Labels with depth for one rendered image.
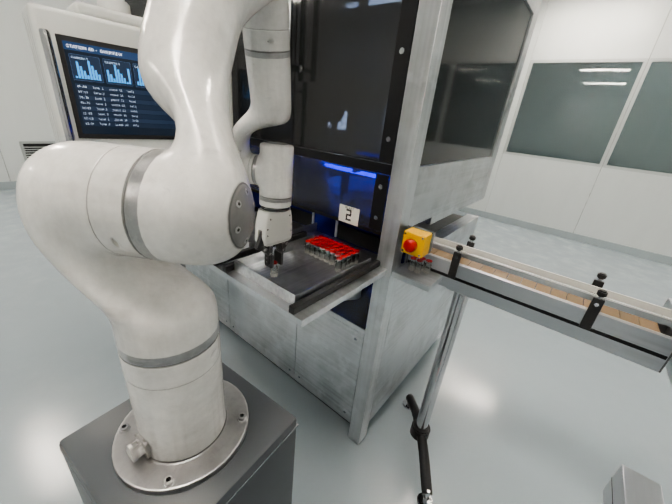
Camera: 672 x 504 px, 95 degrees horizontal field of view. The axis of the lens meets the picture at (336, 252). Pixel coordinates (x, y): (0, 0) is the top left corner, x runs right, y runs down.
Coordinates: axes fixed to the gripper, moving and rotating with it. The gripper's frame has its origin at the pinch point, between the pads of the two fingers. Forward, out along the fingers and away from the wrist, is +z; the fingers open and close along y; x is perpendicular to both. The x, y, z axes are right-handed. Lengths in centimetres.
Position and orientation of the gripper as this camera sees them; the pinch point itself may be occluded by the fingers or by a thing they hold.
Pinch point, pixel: (274, 258)
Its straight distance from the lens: 90.3
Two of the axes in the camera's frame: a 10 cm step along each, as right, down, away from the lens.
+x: 7.7, 3.2, -5.4
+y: -6.3, 2.5, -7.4
